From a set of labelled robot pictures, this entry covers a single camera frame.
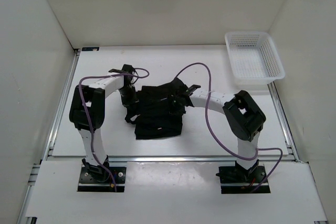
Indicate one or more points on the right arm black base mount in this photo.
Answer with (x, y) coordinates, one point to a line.
(234, 181)

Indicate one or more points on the aluminium rail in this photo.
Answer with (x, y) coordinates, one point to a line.
(291, 147)
(50, 140)
(267, 158)

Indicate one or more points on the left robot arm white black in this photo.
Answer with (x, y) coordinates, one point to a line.
(87, 113)

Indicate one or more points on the black shorts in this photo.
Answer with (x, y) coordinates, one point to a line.
(150, 114)

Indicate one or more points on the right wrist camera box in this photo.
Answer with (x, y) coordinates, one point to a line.
(181, 88)

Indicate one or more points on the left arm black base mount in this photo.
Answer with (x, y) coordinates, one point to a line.
(97, 179)

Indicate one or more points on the white perforated plastic basket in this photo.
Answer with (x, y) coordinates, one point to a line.
(253, 58)

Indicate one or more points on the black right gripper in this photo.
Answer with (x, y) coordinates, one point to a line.
(172, 97)

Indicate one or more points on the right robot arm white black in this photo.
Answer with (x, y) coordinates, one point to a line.
(245, 119)

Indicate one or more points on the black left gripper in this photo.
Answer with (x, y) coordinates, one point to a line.
(127, 103)

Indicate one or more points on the aluminium right side rail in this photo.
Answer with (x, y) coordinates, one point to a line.
(291, 147)

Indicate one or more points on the aluminium front rail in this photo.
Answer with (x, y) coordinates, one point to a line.
(267, 158)

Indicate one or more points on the aluminium left side rail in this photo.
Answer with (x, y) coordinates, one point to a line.
(50, 140)

